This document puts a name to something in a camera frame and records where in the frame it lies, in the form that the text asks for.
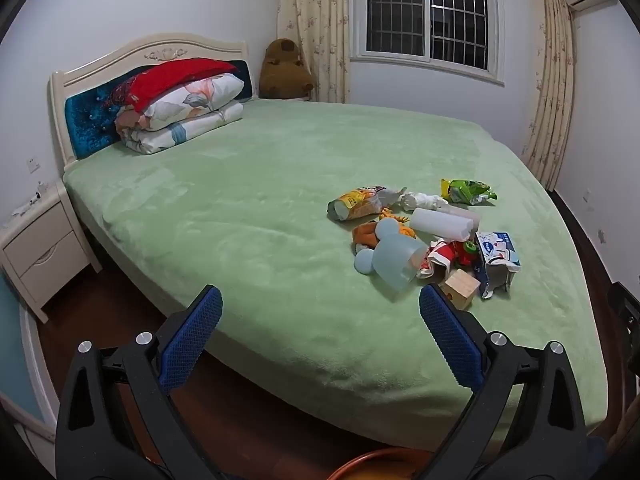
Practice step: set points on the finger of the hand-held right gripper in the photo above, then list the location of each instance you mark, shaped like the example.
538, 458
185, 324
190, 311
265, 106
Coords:
625, 307

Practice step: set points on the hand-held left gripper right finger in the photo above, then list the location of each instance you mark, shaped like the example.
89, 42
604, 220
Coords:
450, 340

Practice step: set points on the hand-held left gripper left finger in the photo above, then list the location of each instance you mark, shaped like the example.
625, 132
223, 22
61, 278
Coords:
195, 340

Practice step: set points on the orange dinosaur toy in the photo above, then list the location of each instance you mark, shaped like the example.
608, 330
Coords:
365, 235

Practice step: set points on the wooden block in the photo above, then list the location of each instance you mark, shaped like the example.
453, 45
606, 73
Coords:
460, 287

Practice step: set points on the blue white tissue packet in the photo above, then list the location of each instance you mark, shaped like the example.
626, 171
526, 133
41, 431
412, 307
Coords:
495, 255

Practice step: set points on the translucent blue eared cup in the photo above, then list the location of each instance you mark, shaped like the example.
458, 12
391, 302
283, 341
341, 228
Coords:
395, 260

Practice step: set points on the white paper roll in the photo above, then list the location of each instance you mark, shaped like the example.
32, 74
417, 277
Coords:
442, 222

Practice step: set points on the white crumpled tissue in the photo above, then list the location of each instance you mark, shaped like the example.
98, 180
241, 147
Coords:
425, 201

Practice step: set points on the green snack bag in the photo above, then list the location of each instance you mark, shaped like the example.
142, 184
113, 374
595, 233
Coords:
465, 191

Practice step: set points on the orange basin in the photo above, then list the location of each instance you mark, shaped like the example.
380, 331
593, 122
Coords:
350, 465

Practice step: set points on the orange snack bag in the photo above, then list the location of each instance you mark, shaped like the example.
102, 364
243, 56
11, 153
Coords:
355, 202

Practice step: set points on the bed with green blanket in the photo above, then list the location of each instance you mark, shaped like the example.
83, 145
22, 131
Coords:
275, 185

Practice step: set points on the cream nightstand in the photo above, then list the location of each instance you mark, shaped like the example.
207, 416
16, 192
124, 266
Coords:
45, 245

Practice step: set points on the cream floral curtain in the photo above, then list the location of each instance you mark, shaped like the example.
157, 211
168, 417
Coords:
552, 85
320, 20

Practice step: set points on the cream headboard with blue padding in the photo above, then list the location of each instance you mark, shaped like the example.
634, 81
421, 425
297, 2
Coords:
90, 125

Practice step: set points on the red pillow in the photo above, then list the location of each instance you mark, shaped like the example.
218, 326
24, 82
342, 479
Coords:
175, 77

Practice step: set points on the brown plush toy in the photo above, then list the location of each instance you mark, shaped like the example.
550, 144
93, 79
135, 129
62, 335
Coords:
282, 67

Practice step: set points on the barred window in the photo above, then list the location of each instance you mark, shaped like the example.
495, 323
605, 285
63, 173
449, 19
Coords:
400, 5

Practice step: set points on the white wall socket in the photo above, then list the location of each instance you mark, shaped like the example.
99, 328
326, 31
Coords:
33, 165

